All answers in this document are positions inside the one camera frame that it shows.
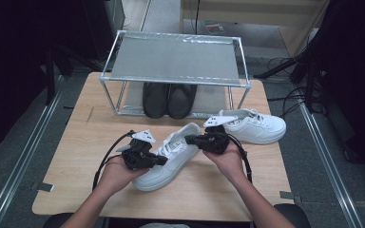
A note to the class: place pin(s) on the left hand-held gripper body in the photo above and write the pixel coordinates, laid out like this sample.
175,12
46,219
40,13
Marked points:
138,156

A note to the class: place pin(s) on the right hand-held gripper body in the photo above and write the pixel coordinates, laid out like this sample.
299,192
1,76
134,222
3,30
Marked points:
217,141

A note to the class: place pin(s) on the white sneaker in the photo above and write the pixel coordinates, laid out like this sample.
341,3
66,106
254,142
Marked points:
263,129
168,171

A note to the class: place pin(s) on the black slipper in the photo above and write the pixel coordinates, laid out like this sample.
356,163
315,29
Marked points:
154,101
180,103

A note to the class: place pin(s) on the silver metal shoe rack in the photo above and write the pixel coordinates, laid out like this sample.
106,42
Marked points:
177,57

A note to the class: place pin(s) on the person's right hand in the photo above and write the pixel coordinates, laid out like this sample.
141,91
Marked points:
231,164

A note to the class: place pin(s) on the person's left hand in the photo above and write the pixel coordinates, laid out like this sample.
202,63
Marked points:
115,175

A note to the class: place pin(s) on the person's grey clothing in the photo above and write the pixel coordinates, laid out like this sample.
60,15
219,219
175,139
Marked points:
164,225

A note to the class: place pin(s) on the grey tape piece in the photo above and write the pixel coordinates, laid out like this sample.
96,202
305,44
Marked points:
290,195
42,186

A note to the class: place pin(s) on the black stand leg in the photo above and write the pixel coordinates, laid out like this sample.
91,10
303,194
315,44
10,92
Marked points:
275,68

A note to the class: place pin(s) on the red label item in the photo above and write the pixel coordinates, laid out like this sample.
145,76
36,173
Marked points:
215,28

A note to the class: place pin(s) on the black metal stand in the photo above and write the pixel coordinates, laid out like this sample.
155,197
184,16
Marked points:
50,82

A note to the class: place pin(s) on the wooden cabinet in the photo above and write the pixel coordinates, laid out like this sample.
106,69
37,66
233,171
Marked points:
250,15

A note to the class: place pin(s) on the black curtain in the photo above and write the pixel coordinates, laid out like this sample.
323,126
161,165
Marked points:
12,63
355,63

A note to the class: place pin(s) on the metal floor rail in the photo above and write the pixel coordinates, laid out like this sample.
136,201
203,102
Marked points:
336,174
23,160

